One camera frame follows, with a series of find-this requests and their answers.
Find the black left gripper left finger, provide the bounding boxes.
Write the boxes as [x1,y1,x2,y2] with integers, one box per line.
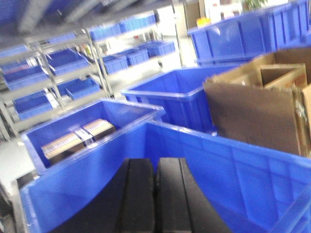
[52,158,155,233]

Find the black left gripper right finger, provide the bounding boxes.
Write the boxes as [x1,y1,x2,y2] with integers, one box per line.
[155,157,231,233]

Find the large blue target bin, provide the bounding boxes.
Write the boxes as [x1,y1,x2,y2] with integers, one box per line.
[20,122,311,233]

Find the blue bin with carton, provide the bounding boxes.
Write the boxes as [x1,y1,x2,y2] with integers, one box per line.
[21,98,166,176]

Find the blue bin behind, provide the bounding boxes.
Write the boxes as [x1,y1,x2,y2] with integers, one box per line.
[121,66,234,133]

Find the brown cardboard box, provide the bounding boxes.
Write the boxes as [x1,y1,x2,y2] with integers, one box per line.
[204,47,311,157]

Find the grey shelving rack with bins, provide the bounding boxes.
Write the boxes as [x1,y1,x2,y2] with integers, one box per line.
[0,12,177,141]

